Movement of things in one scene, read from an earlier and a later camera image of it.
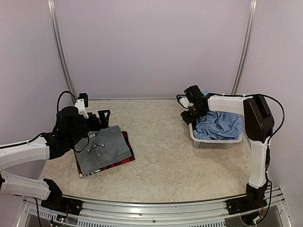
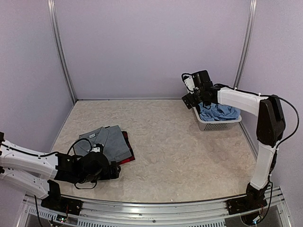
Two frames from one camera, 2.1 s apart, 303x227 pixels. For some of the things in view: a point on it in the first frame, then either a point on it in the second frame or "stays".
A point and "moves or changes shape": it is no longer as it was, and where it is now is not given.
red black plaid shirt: (131, 158) stays
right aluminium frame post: (251, 16) stays
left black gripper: (103, 122) to (115, 173)
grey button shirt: (101, 148) stays
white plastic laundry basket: (235, 106) moves or changes shape
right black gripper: (188, 118) to (193, 102)
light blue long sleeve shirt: (216, 126) moves or changes shape
